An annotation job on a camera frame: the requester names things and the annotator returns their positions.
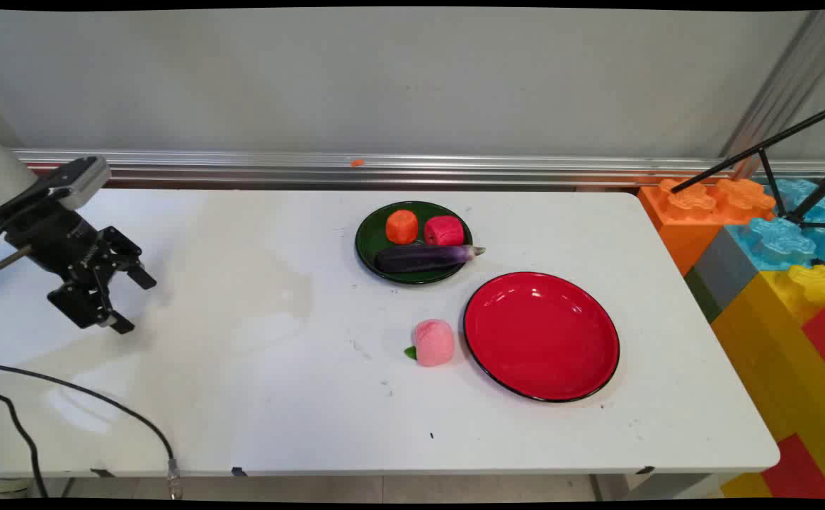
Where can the blue giant building block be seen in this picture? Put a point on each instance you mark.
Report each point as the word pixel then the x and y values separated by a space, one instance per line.
pixel 780 241

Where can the dark green plate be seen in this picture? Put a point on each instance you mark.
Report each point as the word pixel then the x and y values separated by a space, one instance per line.
pixel 373 248

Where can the purple toy eggplant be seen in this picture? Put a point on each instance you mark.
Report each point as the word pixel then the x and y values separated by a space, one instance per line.
pixel 423 258

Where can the red plate black rim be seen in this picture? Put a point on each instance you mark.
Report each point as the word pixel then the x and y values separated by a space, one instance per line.
pixel 541 336

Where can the black tripod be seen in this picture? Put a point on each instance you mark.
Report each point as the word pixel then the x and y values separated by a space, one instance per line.
pixel 766 147

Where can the aluminium rail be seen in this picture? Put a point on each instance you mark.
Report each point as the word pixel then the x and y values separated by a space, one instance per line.
pixel 454 170

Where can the orange giant building block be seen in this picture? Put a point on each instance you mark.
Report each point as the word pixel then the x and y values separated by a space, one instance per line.
pixel 688 219

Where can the red toy apple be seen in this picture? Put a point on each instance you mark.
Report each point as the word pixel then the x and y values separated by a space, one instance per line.
pixel 444 231

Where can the orange toy fruit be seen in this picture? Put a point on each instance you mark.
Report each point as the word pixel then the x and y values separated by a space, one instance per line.
pixel 401 227

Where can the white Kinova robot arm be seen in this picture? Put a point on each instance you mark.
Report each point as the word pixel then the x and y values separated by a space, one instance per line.
pixel 1 173

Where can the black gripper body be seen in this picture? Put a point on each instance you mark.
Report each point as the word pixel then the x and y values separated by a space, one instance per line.
pixel 58 241

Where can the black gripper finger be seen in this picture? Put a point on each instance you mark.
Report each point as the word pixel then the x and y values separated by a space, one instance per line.
pixel 90 304
pixel 129 258

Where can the grey giant building block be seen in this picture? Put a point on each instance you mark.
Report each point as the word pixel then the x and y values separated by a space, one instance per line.
pixel 727 273

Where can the pink toy peach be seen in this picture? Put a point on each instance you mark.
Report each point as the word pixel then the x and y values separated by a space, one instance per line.
pixel 433 343

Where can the yellow giant building block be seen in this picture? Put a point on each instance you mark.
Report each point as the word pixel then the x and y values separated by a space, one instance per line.
pixel 780 354

